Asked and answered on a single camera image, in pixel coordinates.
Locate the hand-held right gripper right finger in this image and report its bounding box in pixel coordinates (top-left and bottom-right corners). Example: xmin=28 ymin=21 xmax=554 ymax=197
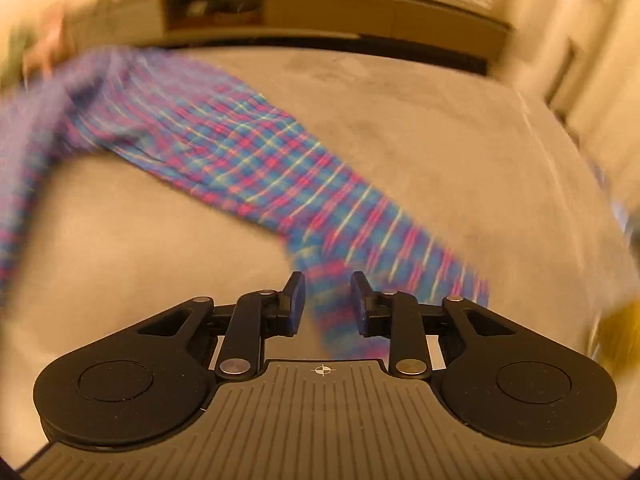
xmin=350 ymin=271 xmax=516 ymax=380

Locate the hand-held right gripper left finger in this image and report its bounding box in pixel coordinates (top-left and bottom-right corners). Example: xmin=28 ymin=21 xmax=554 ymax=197
xmin=137 ymin=271 xmax=307 ymax=380

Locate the blue red plaid shirt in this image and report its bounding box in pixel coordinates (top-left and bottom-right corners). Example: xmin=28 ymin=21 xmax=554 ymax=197
xmin=0 ymin=45 xmax=491 ymax=361

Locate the yellow container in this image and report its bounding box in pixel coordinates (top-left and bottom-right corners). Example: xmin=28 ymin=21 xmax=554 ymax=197
xmin=594 ymin=305 xmax=640 ymax=382

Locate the long beige low cabinet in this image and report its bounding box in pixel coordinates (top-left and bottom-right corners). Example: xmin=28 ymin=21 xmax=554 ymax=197
xmin=65 ymin=0 xmax=516 ymax=76

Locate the pink plastic chair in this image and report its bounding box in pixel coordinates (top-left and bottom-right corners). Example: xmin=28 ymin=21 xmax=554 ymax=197
xmin=22 ymin=2 xmax=76 ymax=81

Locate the pale green chair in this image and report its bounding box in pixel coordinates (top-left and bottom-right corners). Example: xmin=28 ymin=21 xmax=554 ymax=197
xmin=0 ymin=25 xmax=27 ymax=92

